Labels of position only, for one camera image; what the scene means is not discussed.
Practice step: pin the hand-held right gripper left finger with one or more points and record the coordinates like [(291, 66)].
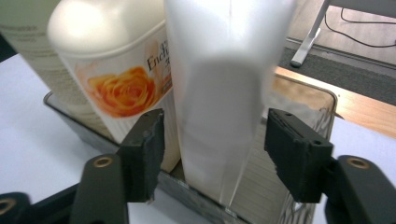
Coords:
[(143, 155)]

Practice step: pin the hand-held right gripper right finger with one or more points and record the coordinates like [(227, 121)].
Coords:
[(299, 155)]

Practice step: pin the clear rectangular tray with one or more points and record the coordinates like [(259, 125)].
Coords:
[(271, 193)]

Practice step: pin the white bottle with blue pump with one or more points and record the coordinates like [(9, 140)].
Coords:
[(218, 93)]

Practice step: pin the cream bottle with beige pump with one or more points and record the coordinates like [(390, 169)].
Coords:
[(109, 46)]

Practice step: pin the green bottle with white pump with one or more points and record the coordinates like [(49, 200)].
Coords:
[(31, 40)]

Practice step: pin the white metal stand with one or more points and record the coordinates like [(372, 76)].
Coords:
[(308, 40)]

